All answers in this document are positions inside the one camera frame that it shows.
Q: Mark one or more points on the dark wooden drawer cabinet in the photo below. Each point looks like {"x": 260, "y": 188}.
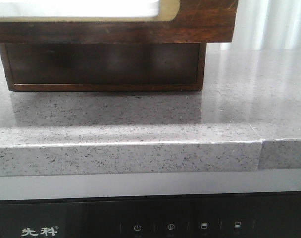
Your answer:
{"x": 37, "y": 87}

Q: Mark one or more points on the wooden drawer with window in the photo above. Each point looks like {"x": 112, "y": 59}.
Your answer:
{"x": 197, "y": 21}

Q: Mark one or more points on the black appliance control panel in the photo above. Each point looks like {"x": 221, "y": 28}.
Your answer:
{"x": 245, "y": 215}

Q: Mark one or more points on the lower wooden drawer with notch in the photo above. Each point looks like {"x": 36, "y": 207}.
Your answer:
{"x": 104, "y": 63}

